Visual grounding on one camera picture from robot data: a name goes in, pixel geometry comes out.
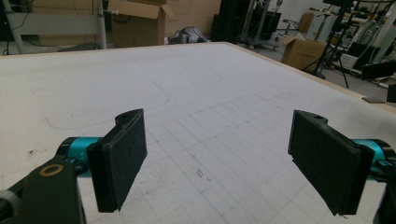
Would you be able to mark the large cardboard box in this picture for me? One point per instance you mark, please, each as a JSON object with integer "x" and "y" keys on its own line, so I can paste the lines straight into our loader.
{"x": 193, "y": 15}

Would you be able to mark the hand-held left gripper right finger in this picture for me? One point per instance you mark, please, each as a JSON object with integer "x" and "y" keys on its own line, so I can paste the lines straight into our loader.
{"x": 323, "y": 158}

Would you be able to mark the white foam mat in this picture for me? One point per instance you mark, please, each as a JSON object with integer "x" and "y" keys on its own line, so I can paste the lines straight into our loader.
{"x": 218, "y": 77}

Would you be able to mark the small cardboard box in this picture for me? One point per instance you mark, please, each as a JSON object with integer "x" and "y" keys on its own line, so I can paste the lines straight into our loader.
{"x": 303, "y": 54}

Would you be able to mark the white metal stand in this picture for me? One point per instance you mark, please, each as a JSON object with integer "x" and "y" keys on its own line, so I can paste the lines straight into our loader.
{"x": 56, "y": 24}

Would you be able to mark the black tripod stand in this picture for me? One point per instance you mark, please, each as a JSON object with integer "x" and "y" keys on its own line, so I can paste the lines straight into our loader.
{"x": 333, "y": 37}

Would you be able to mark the open cardboard box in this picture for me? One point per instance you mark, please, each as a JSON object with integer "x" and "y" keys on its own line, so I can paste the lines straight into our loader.
{"x": 137, "y": 31}

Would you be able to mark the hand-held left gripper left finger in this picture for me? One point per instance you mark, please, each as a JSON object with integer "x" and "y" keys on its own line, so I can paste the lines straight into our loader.
{"x": 121, "y": 161}

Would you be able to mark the black equipment rack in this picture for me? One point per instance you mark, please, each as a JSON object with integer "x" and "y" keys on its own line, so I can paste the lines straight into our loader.
{"x": 230, "y": 21}

